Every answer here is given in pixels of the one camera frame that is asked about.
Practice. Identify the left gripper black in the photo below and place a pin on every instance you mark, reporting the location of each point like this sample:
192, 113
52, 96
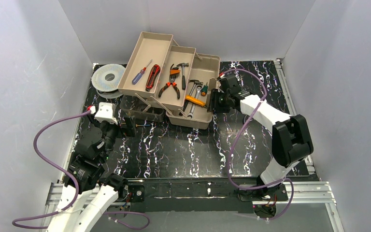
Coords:
130, 125

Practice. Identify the white filament spool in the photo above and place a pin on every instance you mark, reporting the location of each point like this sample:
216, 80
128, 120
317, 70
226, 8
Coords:
106, 79

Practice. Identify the green handled screwdriver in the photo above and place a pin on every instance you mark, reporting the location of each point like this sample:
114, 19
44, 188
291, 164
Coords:
204, 89

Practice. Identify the orange hex key set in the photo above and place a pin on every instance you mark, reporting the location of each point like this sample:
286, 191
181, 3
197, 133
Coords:
174, 73

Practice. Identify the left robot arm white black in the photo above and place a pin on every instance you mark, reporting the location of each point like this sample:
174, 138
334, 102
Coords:
94, 194

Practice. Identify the beige plastic tool box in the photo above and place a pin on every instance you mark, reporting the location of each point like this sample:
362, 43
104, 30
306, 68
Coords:
165, 79

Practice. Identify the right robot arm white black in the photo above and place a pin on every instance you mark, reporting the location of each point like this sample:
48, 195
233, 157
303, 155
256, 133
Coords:
290, 137

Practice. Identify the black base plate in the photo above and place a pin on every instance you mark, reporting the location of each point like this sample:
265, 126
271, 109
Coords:
193, 194

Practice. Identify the orange yellow utility knife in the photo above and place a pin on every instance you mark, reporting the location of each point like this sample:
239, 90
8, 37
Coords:
195, 101

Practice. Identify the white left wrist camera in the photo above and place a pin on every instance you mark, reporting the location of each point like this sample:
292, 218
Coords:
106, 113

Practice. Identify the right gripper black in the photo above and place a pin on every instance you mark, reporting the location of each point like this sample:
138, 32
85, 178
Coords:
214, 102

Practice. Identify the aluminium frame rail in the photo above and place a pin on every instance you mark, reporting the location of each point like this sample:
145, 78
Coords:
304, 192

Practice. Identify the red utility knife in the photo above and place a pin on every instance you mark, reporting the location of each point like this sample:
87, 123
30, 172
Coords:
152, 77

